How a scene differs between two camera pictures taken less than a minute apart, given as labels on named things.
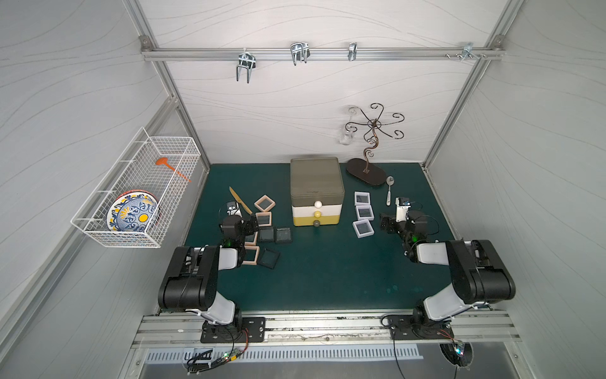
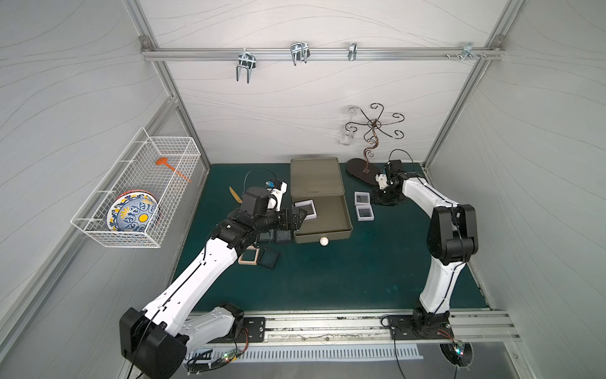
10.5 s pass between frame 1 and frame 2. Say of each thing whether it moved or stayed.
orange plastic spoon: stayed
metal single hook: stayed
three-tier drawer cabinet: moved
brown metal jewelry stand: stayed
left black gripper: moved
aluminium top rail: stayed
